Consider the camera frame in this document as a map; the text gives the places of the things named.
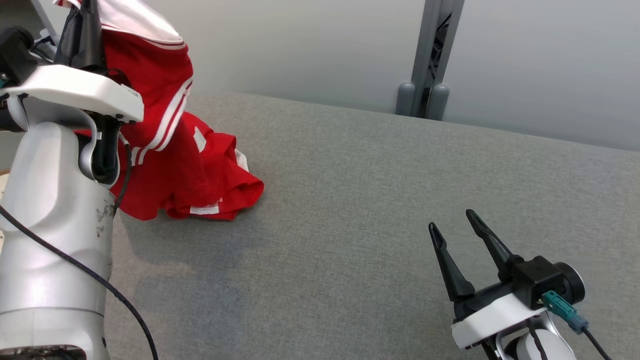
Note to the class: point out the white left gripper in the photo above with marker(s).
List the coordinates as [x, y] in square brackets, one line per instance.
[75, 87]

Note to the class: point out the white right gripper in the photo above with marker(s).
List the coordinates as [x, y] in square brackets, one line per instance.
[492, 320]

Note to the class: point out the red white-lined Bulls shorts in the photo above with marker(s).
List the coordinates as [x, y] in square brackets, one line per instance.
[175, 165]

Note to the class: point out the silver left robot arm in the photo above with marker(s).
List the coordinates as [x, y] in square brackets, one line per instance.
[50, 225]

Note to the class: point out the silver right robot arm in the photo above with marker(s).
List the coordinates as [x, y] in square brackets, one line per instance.
[550, 347]

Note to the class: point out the grey fabric covered table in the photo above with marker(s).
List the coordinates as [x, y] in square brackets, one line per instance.
[350, 225]

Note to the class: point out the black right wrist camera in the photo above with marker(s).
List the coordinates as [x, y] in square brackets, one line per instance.
[537, 280]

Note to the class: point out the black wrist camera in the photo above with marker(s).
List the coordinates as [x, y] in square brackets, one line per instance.
[537, 280]
[15, 55]

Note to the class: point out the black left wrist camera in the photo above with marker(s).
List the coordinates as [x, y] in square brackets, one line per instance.
[15, 55]

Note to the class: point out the grey round-footed partition post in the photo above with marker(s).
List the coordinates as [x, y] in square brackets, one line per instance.
[422, 50]

